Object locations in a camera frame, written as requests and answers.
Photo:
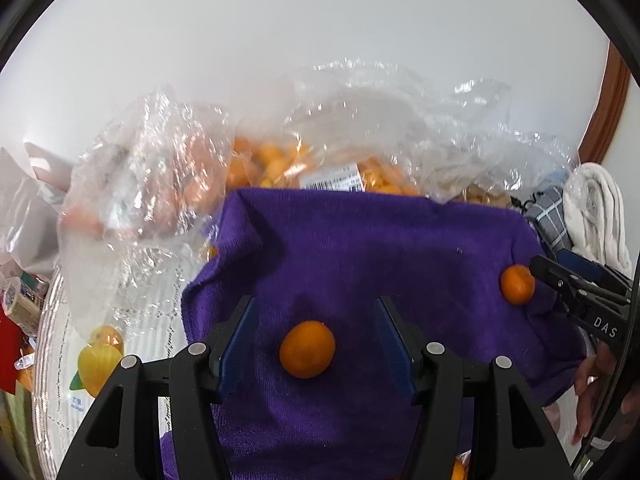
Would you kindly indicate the clear plastic bag of nuts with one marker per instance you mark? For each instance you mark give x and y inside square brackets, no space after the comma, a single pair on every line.
[475,160]

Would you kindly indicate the grey checked cloth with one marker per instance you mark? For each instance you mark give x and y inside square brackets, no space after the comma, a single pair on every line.
[550,220]

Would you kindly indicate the clear plastic bag of carrots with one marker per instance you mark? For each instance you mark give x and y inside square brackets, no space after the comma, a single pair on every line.
[150,185]

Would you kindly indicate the red bag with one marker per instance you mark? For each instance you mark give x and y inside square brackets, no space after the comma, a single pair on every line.
[7,355]

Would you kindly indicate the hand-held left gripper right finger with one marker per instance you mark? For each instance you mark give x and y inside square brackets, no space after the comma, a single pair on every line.
[395,355]

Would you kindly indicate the orange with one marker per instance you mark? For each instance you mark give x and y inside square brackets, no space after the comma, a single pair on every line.
[307,349]
[517,285]

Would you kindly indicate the person's right hand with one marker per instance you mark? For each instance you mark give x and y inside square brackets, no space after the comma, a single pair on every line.
[590,385]

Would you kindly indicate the purple towel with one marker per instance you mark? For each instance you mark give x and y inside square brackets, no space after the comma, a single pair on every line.
[350,260]

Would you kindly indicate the brown wooden door frame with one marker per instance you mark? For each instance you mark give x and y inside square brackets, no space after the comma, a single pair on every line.
[607,110]

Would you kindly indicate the clear plastic bag of kumquats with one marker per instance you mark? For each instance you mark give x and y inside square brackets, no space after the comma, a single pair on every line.
[280,160]

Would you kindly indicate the white towel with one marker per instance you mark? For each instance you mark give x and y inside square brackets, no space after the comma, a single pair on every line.
[595,210]

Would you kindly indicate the small printed carton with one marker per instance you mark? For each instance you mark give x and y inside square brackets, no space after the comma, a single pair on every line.
[20,305]

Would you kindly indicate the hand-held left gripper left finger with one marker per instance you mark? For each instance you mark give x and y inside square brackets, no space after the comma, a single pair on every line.
[240,345]

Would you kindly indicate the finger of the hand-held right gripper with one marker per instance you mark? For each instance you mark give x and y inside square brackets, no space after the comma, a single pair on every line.
[555,274]
[580,262]

